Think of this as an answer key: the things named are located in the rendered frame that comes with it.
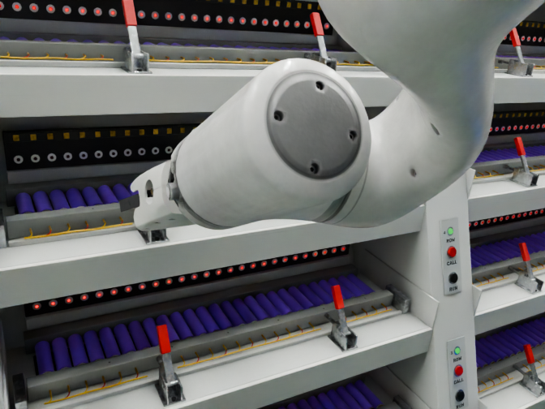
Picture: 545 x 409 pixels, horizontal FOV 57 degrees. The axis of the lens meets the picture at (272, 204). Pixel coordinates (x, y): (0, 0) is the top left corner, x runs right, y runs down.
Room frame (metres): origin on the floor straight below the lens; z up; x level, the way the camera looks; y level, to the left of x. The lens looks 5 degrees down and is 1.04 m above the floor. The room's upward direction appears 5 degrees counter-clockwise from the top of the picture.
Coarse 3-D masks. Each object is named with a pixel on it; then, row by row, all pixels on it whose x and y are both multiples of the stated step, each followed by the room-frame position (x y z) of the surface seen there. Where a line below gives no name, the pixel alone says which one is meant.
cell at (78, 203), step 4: (72, 188) 0.68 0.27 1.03; (76, 188) 0.69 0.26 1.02; (68, 192) 0.68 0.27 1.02; (72, 192) 0.67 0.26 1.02; (76, 192) 0.67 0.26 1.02; (68, 196) 0.67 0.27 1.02; (72, 196) 0.66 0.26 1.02; (76, 196) 0.66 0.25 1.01; (80, 196) 0.66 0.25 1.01; (68, 200) 0.67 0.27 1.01; (72, 200) 0.65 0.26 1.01; (76, 200) 0.65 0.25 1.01; (80, 200) 0.65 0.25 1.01; (72, 204) 0.64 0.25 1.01; (76, 204) 0.64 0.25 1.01; (80, 204) 0.64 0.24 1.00; (84, 204) 0.64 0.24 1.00
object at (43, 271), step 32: (160, 160) 0.77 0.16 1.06; (0, 224) 0.55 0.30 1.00; (256, 224) 0.67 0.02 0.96; (288, 224) 0.68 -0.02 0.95; (320, 224) 0.70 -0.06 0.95; (384, 224) 0.76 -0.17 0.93; (416, 224) 0.79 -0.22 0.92; (0, 256) 0.54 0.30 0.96; (32, 256) 0.54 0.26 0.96; (64, 256) 0.55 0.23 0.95; (96, 256) 0.56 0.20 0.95; (128, 256) 0.58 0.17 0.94; (160, 256) 0.60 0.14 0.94; (192, 256) 0.62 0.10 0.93; (224, 256) 0.64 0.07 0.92; (256, 256) 0.66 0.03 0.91; (0, 288) 0.52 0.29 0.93; (32, 288) 0.53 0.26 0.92; (64, 288) 0.55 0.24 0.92; (96, 288) 0.57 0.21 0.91
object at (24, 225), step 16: (80, 208) 0.62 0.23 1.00; (96, 208) 0.62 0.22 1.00; (112, 208) 0.62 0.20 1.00; (16, 224) 0.57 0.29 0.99; (32, 224) 0.58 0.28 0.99; (48, 224) 0.59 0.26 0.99; (64, 224) 0.60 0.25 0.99; (80, 224) 0.61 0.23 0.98; (96, 224) 0.62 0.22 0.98; (112, 224) 0.63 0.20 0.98; (128, 224) 0.62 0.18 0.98
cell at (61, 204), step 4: (52, 192) 0.67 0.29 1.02; (56, 192) 0.67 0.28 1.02; (60, 192) 0.67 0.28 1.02; (52, 196) 0.66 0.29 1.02; (56, 196) 0.66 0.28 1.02; (60, 196) 0.66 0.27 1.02; (64, 196) 0.66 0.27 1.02; (52, 200) 0.66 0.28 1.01; (56, 200) 0.65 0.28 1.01; (60, 200) 0.64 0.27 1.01; (64, 200) 0.65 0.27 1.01; (56, 204) 0.64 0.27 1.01; (60, 204) 0.63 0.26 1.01; (64, 204) 0.63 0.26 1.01; (68, 204) 0.64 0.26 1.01; (56, 208) 0.63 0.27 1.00; (60, 208) 0.62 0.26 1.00; (64, 208) 0.63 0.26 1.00; (68, 208) 0.63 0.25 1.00
